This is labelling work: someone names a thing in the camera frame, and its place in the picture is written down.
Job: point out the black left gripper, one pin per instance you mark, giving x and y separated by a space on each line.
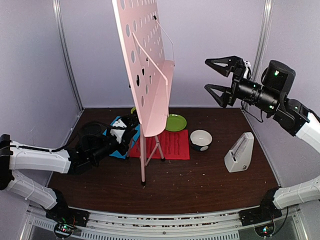
126 138

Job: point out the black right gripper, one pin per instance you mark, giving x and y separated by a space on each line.
228 96

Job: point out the pink music stand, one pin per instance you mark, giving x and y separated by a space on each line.
150 74

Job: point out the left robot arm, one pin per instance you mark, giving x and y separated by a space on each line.
96 141

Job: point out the blue cloth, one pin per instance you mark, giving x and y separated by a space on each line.
116 154

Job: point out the green plate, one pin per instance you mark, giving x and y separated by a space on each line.
175 123

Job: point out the red sheet music mat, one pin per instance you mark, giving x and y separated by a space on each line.
174 145

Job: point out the white bowl dark outside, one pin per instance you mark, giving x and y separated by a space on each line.
200 140

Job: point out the grey metronome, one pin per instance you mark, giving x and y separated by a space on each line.
239 157

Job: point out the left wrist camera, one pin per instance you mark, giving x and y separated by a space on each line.
118 133

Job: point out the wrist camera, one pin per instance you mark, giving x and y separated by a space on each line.
118 133
247 71

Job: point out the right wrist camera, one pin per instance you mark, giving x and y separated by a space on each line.
247 71

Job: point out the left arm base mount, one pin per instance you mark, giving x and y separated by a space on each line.
67 223

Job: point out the aluminium front rail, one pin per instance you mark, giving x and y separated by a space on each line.
219 225

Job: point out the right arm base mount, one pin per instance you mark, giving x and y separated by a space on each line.
262 219

